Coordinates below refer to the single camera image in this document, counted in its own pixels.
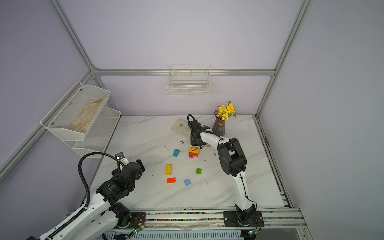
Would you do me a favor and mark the yellow red striped block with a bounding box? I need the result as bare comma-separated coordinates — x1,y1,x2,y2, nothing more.
189,147,200,154

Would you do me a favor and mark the red wood block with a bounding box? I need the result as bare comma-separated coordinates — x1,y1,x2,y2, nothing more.
189,152,199,158

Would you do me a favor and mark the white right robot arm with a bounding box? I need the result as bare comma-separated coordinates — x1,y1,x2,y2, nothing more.
187,114,258,227

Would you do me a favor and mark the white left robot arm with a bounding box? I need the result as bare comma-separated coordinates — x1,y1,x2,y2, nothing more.
28,160,145,240

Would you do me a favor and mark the teal wood block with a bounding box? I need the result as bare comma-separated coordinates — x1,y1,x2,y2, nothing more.
173,149,180,157

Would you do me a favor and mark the yellow wood block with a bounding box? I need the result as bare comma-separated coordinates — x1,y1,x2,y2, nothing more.
166,164,172,176

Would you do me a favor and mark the red orange flat block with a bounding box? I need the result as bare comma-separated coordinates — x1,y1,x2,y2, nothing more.
167,178,176,184

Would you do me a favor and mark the light blue wood block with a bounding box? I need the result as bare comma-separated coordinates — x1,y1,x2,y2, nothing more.
184,179,191,186

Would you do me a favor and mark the beige dirty cloth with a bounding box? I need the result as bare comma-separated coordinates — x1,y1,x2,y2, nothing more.
171,119,191,137

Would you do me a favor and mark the purple glass vase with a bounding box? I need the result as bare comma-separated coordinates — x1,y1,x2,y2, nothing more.
212,110,226,136

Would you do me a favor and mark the yellow flower bouquet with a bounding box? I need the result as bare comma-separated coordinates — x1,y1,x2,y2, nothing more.
215,101,237,121

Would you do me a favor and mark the white mesh lower shelf basket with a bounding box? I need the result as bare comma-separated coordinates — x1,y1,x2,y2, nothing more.
73,107,121,157

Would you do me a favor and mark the white mesh shelf basket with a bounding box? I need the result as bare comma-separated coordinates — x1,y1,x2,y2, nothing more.
73,107,121,157
40,81,110,142

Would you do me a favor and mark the beige glove in basket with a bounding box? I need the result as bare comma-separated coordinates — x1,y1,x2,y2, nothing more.
70,97,106,134

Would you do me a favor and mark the white mesh upper shelf basket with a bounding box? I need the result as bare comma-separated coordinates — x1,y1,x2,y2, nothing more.
40,81,110,142

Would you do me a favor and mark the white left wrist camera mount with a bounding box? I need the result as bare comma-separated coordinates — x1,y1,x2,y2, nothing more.
115,152,129,166

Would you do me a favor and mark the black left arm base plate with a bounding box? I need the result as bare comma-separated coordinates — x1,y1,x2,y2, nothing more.
117,212,147,229

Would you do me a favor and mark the white wire wall basket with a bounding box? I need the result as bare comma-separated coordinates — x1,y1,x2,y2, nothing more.
166,65,211,97

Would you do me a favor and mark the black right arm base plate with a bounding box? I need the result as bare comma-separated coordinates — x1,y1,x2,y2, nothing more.
223,211,265,228

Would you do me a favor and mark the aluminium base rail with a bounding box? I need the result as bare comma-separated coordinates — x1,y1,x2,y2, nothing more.
131,208,309,235

